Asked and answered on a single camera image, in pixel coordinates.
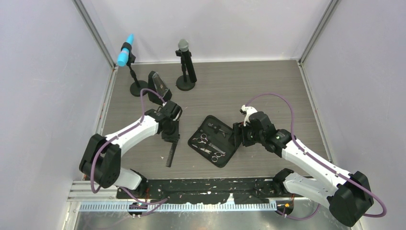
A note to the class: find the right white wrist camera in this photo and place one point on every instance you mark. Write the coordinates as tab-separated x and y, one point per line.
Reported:
247	111

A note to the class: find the aluminium frame rail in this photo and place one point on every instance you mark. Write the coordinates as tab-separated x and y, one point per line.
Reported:
116	199

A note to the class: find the silver scissors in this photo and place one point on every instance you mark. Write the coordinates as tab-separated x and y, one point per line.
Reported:
214	156
203	139

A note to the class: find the left black mic stand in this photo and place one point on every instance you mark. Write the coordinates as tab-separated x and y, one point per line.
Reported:
138	85

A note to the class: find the black mic stand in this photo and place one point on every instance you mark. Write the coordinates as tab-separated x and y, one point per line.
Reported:
183	82
138	85

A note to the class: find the black hair clip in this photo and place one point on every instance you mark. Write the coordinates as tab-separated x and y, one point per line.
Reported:
218	129

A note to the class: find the black zip tool case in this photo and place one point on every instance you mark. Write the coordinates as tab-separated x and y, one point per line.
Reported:
216	138

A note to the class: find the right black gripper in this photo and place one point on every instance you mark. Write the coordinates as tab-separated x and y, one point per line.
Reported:
239	129

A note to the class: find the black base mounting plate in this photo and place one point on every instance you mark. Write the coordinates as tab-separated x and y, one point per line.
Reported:
210	191

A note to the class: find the right black mic stand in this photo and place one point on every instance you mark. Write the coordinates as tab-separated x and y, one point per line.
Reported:
183	82

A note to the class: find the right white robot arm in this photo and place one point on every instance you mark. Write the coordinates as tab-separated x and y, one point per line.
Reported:
346	195

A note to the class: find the black hair comb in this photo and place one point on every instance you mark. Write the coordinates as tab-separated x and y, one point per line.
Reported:
171	154

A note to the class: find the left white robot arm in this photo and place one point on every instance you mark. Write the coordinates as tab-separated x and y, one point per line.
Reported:
102	157

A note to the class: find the blue microphone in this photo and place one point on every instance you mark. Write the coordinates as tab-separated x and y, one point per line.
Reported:
126	51

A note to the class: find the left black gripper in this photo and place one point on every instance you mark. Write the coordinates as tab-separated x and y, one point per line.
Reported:
175	136

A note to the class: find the black metronome clear cover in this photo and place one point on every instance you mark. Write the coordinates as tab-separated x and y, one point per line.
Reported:
157	84

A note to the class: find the grey black microphone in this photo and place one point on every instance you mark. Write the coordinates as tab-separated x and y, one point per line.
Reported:
183	46

